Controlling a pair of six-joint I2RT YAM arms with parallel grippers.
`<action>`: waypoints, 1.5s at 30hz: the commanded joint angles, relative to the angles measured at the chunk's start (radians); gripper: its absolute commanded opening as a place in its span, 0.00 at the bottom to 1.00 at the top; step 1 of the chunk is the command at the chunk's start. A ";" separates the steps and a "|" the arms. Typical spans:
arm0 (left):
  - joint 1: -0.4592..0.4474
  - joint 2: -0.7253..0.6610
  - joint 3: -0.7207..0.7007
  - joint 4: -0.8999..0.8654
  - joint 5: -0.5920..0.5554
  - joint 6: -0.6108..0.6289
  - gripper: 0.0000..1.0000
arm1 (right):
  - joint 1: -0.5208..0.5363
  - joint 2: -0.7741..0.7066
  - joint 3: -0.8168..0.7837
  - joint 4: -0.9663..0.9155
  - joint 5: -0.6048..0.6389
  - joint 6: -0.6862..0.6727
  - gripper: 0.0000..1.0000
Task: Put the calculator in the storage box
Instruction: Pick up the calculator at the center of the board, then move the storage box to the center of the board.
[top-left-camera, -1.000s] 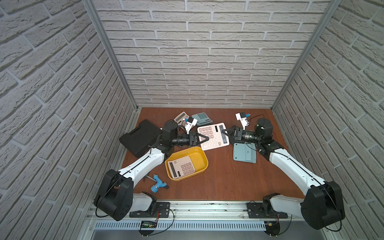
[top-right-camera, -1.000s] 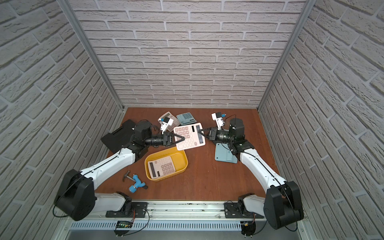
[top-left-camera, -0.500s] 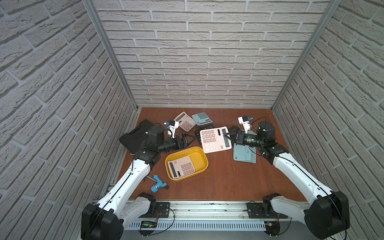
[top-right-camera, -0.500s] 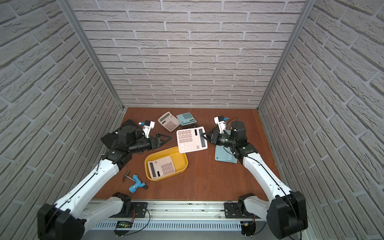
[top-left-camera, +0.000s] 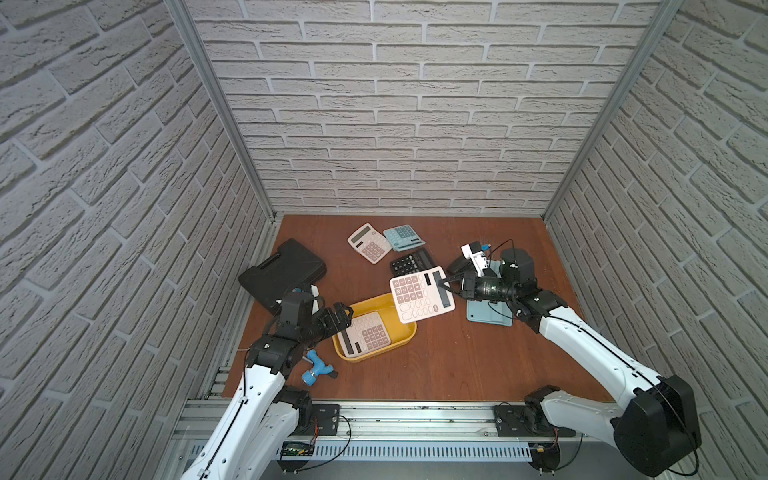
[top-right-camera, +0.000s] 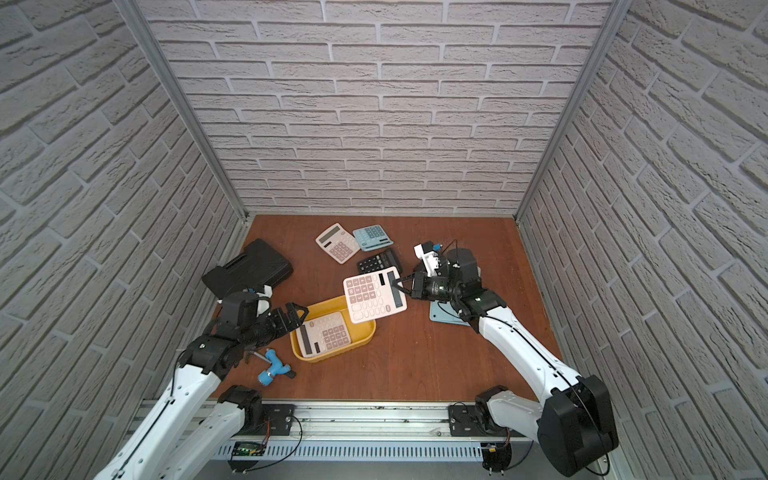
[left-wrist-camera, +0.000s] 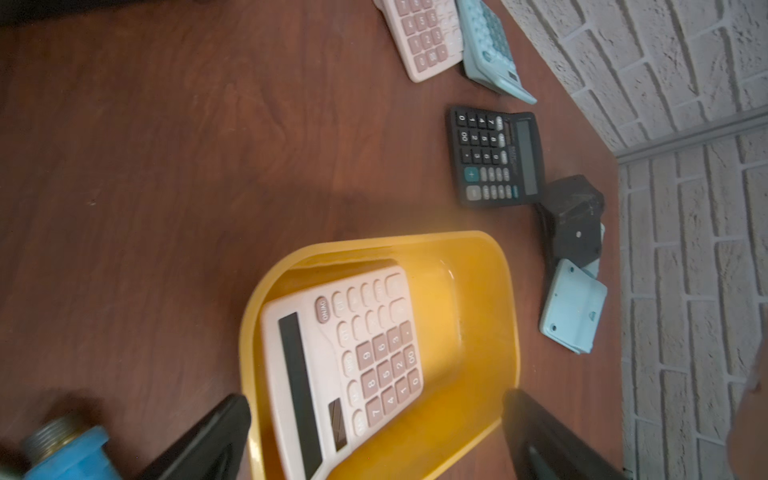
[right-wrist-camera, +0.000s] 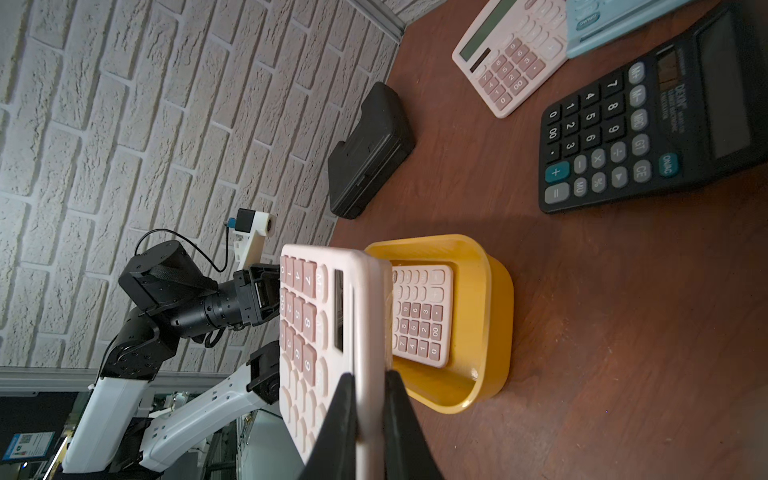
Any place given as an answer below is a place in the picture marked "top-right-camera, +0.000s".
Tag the pink calculator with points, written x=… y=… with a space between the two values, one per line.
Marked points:
x=323 y=335
x=338 y=243

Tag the aluminium front rail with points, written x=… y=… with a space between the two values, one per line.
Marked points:
x=366 y=422

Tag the blue handled tool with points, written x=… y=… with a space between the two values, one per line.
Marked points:
x=276 y=367

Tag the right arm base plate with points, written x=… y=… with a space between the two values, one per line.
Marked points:
x=467 y=421

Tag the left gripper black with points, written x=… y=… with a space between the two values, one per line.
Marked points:
x=280 y=321

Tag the right controller connector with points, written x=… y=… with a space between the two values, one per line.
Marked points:
x=496 y=457

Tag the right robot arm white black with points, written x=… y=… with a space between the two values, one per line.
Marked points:
x=571 y=418

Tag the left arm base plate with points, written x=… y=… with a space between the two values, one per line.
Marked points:
x=271 y=418

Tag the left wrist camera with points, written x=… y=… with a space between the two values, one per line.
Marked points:
x=264 y=301

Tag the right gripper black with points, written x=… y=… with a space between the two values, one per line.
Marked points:
x=418 y=290

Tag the yellow plastic storage box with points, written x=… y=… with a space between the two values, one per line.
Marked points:
x=361 y=334

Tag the black calculator face up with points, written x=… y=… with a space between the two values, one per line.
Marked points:
x=380 y=261

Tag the small teal calculator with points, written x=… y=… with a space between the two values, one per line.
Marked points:
x=372 y=238

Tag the large black case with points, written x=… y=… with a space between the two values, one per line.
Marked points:
x=258 y=265

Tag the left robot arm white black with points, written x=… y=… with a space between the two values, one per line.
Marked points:
x=159 y=448

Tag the left controller board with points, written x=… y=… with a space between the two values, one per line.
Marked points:
x=245 y=456

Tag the white calculator face down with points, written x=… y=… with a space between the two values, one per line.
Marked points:
x=373 y=296

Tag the light blue calculator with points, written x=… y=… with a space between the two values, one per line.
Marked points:
x=441 y=312

